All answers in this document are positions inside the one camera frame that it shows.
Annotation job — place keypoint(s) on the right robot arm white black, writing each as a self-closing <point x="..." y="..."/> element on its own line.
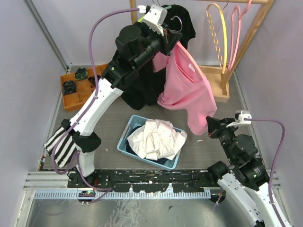
<point x="248" y="183"/>

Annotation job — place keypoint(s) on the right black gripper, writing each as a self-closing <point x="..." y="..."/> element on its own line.
<point x="213" y="124"/>

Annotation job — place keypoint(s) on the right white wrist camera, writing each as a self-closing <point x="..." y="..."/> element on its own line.
<point x="242" y="118"/>

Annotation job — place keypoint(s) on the wooden clothes rack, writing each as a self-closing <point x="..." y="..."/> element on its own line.
<point x="202" y="47"/>

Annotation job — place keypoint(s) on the pink plastic hanger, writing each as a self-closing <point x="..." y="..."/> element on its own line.
<point x="235" y="40"/>

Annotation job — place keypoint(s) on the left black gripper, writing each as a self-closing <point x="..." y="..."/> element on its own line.
<point x="170" y="37"/>

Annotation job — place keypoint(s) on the white t shirt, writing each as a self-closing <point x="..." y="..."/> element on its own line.
<point x="156" y="139"/>

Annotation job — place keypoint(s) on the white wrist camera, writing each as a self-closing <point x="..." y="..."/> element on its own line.
<point x="154" y="16"/>
<point x="242" y="118"/>

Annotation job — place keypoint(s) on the green black rolled sock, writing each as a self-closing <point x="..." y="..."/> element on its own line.
<point x="81" y="74"/>

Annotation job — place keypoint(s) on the pink t shirt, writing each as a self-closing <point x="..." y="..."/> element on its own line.
<point x="184" y="89"/>

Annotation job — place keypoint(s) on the yellow hanger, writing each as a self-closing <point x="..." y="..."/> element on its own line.
<point x="221" y="56"/>

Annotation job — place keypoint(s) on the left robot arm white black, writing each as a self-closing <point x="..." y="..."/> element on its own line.
<point x="81" y="126"/>

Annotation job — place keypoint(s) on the black t shirt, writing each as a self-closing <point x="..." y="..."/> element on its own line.
<point x="151" y="82"/>

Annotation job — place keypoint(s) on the salmon pink metal hanger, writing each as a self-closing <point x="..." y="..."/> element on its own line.
<point x="193" y="62"/>

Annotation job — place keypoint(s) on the black mounting base plate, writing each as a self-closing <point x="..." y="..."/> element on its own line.
<point x="144" y="180"/>

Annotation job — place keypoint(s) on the orange wooden divider tray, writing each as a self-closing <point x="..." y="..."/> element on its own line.
<point x="79" y="93"/>

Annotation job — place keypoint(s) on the black white striped cloth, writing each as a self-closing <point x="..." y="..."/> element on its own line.
<point x="64" y="150"/>

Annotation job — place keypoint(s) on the navy blue t shirt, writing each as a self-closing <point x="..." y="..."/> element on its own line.
<point x="128" y="151"/>

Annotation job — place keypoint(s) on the aluminium rail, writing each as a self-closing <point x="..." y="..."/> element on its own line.
<point x="50" y="185"/>

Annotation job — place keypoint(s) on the light blue plastic basket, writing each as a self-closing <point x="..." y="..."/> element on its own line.
<point x="134" y="122"/>

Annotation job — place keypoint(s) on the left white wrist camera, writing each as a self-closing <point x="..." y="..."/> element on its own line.
<point x="154" y="16"/>

